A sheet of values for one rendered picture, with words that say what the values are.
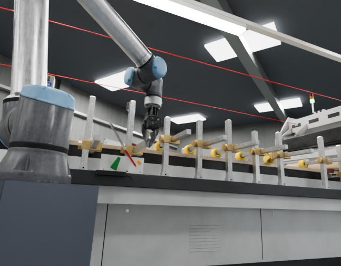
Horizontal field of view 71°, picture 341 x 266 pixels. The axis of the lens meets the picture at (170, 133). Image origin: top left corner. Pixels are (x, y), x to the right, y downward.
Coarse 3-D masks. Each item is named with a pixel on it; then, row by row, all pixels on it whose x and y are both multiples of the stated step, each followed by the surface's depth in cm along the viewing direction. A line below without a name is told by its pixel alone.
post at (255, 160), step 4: (252, 132) 191; (256, 132) 190; (252, 136) 190; (256, 136) 189; (252, 156) 187; (256, 156) 185; (252, 160) 186; (256, 160) 184; (252, 164) 186; (256, 164) 183; (256, 168) 182; (256, 172) 181; (256, 176) 181
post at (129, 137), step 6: (132, 102) 156; (132, 108) 155; (132, 114) 154; (132, 120) 153; (132, 126) 152; (126, 132) 153; (132, 132) 151; (126, 138) 150; (132, 138) 151; (126, 144) 148
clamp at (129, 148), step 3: (126, 147) 147; (129, 147) 148; (132, 147) 149; (120, 150) 149; (123, 150) 146; (126, 150) 147; (129, 150) 147; (132, 150) 148; (141, 150) 150; (123, 153) 148; (129, 153) 147; (132, 153) 148; (135, 153) 149; (138, 153) 149; (141, 153) 150
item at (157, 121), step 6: (150, 108) 124; (156, 108) 122; (150, 114) 121; (156, 114) 120; (144, 120) 124; (150, 120) 118; (156, 120) 119; (144, 126) 123; (150, 126) 119; (156, 126) 119
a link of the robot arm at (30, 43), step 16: (16, 0) 85; (32, 0) 85; (48, 0) 93; (16, 16) 84; (32, 16) 84; (16, 32) 83; (32, 32) 83; (16, 48) 82; (32, 48) 83; (16, 64) 81; (32, 64) 82; (16, 80) 80; (32, 80) 81; (16, 96) 77; (0, 128) 79
